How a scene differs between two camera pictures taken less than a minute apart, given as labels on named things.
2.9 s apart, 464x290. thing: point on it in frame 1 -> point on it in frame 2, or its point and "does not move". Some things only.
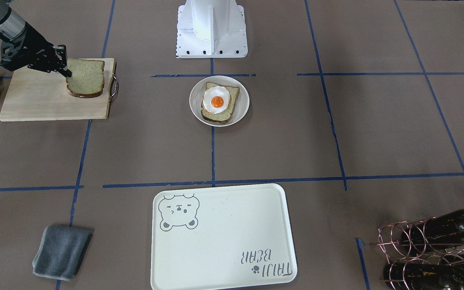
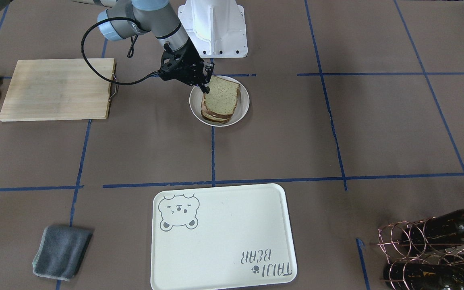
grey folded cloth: [61, 251] does not move
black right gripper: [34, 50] -> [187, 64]
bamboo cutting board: [34, 94] does not move
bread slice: [87, 80] -> [221, 98]
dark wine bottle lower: [416, 276] does not move
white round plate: [240, 109] does not move
